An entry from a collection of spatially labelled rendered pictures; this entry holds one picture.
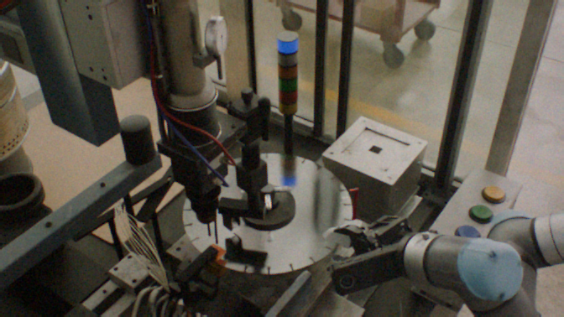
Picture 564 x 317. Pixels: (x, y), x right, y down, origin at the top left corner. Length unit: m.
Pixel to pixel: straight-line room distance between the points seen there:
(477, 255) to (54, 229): 0.68
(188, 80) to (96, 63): 0.12
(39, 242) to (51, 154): 0.68
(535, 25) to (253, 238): 0.66
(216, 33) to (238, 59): 0.93
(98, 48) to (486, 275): 0.56
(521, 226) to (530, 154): 2.02
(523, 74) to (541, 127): 1.88
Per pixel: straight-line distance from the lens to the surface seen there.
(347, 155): 1.39
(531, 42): 1.27
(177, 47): 0.81
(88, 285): 1.29
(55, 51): 0.91
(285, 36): 1.31
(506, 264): 0.83
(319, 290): 1.19
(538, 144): 3.07
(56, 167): 1.70
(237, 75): 1.74
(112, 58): 0.80
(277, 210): 1.17
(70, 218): 1.11
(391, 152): 1.42
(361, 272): 0.93
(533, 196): 2.78
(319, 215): 1.18
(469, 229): 1.26
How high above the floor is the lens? 1.79
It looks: 40 degrees down
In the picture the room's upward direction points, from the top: 1 degrees counter-clockwise
